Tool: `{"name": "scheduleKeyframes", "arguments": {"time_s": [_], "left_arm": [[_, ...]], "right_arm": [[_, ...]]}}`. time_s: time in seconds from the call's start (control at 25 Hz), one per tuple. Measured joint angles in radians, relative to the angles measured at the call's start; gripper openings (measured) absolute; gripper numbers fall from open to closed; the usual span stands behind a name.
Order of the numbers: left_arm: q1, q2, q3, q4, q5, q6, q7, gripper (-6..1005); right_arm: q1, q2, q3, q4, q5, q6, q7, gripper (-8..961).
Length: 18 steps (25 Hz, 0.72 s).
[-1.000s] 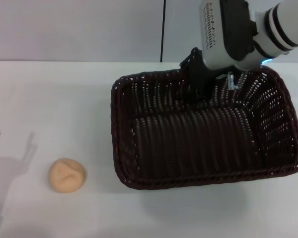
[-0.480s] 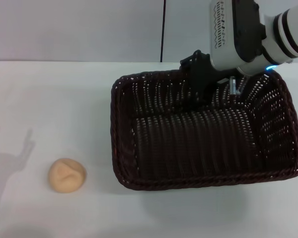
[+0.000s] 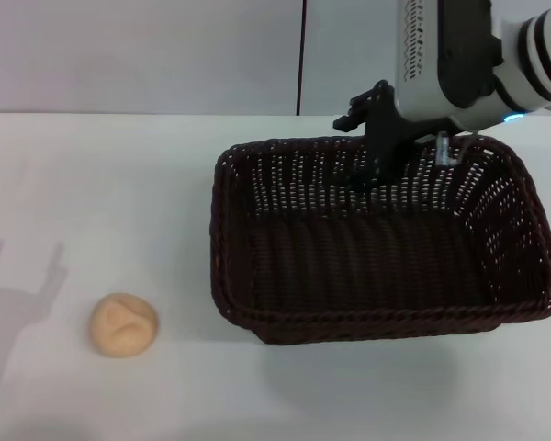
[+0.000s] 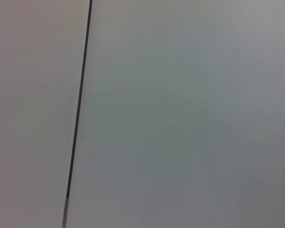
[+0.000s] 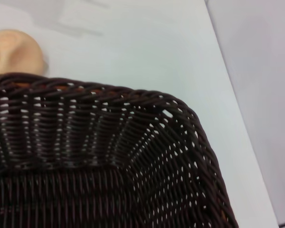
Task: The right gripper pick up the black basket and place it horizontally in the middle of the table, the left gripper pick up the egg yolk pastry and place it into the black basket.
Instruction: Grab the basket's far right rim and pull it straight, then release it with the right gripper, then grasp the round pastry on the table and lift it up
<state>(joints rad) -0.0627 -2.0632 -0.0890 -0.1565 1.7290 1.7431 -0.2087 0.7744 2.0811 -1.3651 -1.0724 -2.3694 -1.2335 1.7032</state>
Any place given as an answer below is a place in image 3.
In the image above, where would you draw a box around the round tan bread bun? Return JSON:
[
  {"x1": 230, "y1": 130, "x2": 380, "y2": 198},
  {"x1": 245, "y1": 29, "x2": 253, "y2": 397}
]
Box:
[{"x1": 88, "y1": 291, "x2": 161, "y2": 359}]

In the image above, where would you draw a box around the dark brown woven basket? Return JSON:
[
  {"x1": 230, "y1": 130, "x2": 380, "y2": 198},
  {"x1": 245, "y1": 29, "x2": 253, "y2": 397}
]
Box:
[{"x1": 208, "y1": 134, "x2": 551, "y2": 346}]

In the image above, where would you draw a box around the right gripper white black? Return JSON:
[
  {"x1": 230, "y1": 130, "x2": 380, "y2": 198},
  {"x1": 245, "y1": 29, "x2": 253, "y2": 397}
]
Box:
[{"x1": 332, "y1": 0, "x2": 507, "y2": 195}]

